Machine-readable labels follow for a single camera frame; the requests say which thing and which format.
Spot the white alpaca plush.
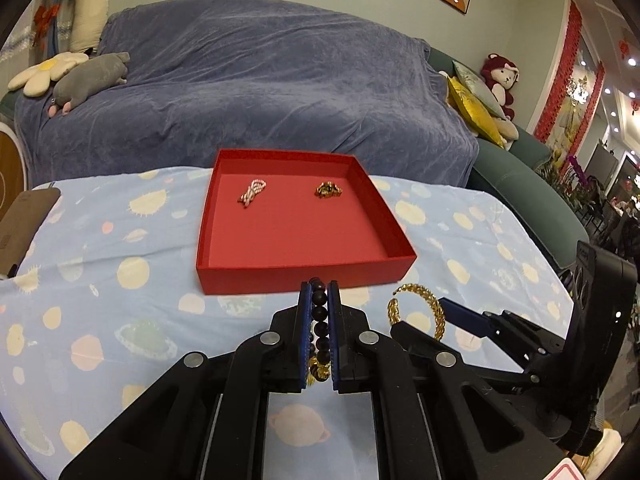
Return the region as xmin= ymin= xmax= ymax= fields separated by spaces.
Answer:
xmin=68 ymin=0 xmax=108 ymax=52

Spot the gold yellow pillow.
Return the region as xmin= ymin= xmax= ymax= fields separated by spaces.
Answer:
xmin=446 ymin=76 xmax=506 ymax=148

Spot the red door garland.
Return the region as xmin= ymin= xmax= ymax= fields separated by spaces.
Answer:
xmin=535 ymin=0 xmax=582 ymax=144

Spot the red curtain bow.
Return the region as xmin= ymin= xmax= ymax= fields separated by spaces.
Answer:
xmin=32 ymin=3 xmax=61 ymax=50

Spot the dark bead bracelet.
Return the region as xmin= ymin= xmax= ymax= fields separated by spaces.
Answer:
xmin=305 ymin=276 xmax=333 ymax=387

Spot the grey mole plush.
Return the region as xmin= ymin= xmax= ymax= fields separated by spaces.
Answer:
xmin=48 ymin=52 xmax=130 ymax=118

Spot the gold chain bangle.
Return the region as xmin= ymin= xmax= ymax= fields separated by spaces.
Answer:
xmin=386 ymin=283 xmax=446 ymax=341

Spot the round wooden white fan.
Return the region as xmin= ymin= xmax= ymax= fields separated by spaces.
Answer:
xmin=0 ymin=122 xmax=28 ymax=219

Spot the green sofa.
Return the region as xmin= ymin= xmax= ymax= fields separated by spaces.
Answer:
xmin=426 ymin=48 xmax=588 ymax=272

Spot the purple-blue sofa blanket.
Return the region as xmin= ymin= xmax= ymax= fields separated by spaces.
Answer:
xmin=14 ymin=0 xmax=480 ymax=186

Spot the red monkey plush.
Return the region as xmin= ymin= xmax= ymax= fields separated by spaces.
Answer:
xmin=480 ymin=53 xmax=520 ymax=120

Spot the silver grey pillow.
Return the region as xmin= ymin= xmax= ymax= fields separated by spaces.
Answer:
xmin=452 ymin=61 xmax=506 ymax=119

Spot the gold wide rings cluster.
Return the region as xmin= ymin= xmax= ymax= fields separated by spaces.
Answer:
xmin=314 ymin=181 xmax=343 ymax=198

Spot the blue planet-print cloth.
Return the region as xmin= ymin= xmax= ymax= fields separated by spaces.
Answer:
xmin=1 ymin=167 xmax=573 ymax=479

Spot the red cardboard tray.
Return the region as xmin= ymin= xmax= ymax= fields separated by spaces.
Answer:
xmin=195 ymin=148 xmax=416 ymax=296

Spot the white flower cushion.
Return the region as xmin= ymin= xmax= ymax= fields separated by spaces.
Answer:
xmin=8 ymin=52 xmax=89 ymax=98

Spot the brown phone case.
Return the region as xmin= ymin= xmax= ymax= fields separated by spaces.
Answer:
xmin=0 ymin=188 xmax=61 ymax=280

